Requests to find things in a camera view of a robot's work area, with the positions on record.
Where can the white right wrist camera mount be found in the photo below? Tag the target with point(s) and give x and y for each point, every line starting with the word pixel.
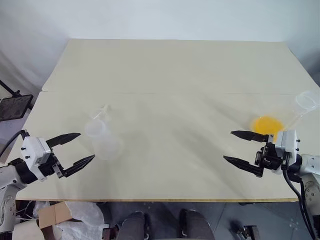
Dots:
pixel 287 142

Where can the brown cardboard box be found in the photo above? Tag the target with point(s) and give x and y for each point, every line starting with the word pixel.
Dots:
pixel 53 213

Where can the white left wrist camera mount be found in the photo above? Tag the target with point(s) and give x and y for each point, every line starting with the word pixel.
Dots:
pixel 32 150

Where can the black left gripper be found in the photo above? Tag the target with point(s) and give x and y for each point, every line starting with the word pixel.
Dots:
pixel 48 167

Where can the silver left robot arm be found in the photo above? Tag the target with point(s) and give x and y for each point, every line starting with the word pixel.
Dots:
pixel 10 180

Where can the dark metal floor object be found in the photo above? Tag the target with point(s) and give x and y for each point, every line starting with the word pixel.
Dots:
pixel 246 232

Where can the white cloth sack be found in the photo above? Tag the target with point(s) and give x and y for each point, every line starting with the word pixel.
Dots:
pixel 26 230

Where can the white plastic bag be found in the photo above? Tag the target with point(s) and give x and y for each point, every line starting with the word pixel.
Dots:
pixel 82 215

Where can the flask with yellow liquid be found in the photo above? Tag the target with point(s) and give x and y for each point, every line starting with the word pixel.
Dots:
pixel 267 125

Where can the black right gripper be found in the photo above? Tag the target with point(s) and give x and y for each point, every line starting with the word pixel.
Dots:
pixel 271 157

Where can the black stand plate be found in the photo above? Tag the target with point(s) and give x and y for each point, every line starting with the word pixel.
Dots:
pixel 13 107

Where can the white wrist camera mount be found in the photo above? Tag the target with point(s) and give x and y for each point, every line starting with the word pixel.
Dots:
pixel 32 150
pixel 287 142

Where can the small brown block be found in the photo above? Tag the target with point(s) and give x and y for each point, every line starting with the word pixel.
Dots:
pixel 110 232

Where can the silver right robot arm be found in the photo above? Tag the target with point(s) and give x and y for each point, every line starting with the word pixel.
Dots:
pixel 311 162

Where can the dark rounded shape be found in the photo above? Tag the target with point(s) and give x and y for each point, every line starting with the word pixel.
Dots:
pixel 195 225
pixel 135 226

